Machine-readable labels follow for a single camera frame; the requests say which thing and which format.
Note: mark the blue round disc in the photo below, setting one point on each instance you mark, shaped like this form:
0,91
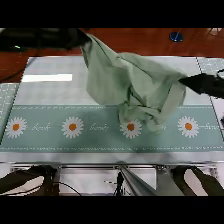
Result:
176,36

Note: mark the silver frame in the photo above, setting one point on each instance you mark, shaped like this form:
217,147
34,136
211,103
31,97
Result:
143,188

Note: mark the pale green shirt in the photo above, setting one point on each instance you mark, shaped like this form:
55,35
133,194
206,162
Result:
133,83

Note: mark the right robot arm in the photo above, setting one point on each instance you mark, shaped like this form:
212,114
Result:
206,84

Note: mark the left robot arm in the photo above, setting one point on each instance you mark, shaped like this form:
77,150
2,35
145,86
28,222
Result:
40,38

